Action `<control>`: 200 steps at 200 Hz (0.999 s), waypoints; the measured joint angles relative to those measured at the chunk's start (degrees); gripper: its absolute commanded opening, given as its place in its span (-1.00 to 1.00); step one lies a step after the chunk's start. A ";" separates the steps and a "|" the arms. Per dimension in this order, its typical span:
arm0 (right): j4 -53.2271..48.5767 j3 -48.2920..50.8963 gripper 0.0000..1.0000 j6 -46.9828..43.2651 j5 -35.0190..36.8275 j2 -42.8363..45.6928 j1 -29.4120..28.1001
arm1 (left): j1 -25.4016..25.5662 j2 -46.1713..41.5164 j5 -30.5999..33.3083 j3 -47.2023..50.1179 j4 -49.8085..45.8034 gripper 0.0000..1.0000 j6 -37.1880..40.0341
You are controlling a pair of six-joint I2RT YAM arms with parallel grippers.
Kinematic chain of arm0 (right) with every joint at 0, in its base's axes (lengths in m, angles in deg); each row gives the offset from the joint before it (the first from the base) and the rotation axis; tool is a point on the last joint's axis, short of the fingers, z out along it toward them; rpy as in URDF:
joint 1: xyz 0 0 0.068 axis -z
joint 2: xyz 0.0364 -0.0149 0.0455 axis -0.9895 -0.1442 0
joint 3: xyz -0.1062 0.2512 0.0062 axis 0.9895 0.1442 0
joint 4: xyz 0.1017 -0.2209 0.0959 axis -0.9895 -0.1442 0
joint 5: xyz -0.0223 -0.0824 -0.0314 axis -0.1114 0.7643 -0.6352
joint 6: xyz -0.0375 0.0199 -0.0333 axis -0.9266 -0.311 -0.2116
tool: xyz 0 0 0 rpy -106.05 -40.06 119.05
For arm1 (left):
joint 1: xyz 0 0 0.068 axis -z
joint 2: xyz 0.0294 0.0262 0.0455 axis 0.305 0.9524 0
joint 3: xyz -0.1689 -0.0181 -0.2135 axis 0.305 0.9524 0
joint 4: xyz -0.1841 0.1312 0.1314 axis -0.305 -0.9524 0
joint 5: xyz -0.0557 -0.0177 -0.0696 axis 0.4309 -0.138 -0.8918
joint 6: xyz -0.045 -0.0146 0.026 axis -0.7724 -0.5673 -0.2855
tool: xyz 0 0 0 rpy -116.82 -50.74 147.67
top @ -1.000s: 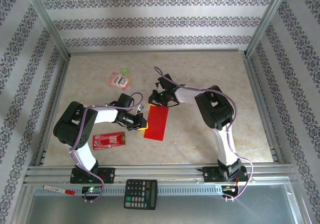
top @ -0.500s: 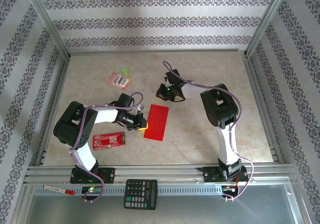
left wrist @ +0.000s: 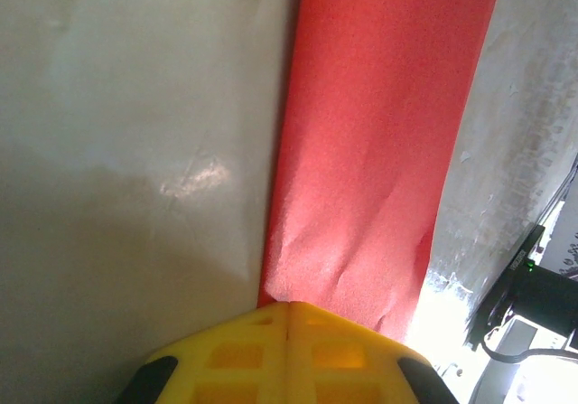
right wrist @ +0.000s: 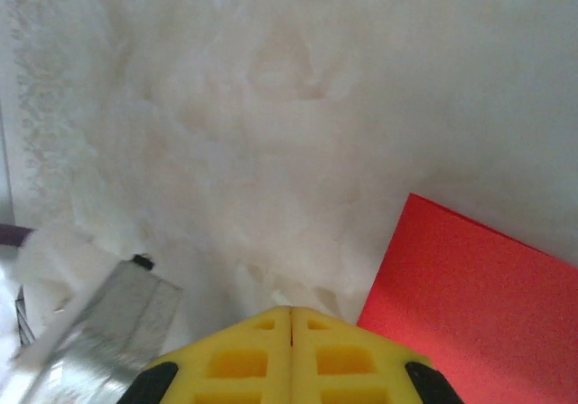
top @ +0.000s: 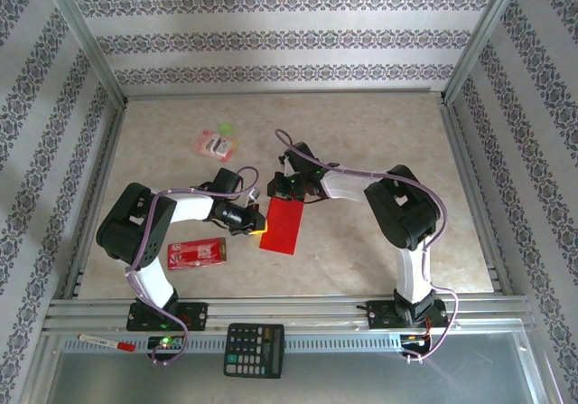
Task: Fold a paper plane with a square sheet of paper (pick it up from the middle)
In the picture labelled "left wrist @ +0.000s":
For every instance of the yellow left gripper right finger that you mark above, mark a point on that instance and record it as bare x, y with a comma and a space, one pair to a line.
343, 368

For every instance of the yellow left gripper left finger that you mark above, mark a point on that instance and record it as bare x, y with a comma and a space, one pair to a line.
235, 368

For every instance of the red square paper sheet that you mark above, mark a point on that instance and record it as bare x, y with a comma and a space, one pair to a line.
370, 128

